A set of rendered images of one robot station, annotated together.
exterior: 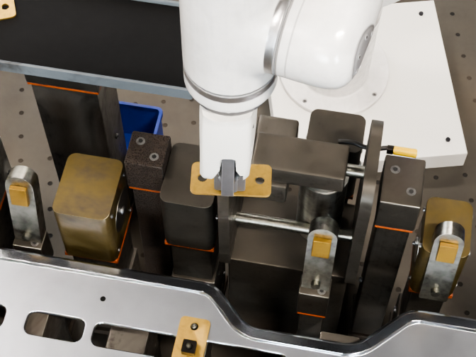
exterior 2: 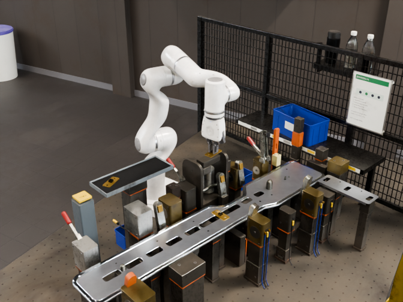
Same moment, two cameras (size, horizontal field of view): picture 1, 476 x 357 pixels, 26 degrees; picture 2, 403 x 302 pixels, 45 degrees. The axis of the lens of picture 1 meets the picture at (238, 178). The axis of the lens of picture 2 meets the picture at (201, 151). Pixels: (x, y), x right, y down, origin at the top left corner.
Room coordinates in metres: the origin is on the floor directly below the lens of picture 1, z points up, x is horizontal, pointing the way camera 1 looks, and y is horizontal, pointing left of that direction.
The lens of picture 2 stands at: (-0.52, 1.56, 2.26)
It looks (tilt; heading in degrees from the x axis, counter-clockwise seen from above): 27 degrees down; 306
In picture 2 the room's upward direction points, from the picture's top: straight up
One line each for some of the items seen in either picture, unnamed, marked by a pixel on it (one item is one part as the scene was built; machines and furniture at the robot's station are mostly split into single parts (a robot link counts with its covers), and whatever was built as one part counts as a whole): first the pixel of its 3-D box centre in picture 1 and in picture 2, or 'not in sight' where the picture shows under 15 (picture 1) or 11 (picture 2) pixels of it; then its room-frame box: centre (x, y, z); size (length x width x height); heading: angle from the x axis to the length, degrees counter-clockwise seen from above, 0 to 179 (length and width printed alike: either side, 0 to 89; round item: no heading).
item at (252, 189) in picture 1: (231, 177); (213, 151); (0.56, 0.01, 1.27); 0.08 x 0.04 x 0.01; 87
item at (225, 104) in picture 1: (231, 66); (213, 112); (0.56, 0.01, 1.46); 0.09 x 0.08 x 0.03; 177
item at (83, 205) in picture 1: (107, 246); (168, 232); (0.68, 0.19, 0.89); 0.12 x 0.08 x 0.38; 169
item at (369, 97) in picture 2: not in sight; (369, 102); (0.19, -0.92, 1.30); 0.23 x 0.02 x 0.31; 169
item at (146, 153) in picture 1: (157, 224); (174, 221); (0.70, 0.11, 0.90); 0.05 x 0.05 x 0.40; 79
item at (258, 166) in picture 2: not in sight; (256, 186); (0.57, -0.43, 0.87); 0.10 x 0.07 x 0.35; 169
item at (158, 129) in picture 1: (127, 142); (129, 236); (0.95, 0.19, 0.75); 0.11 x 0.10 x 0.09; 79
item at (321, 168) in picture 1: (293, 238); (205, 198); (0.66, -0.08, 0.94); 0.18 x 0.13 x 0.49; 79
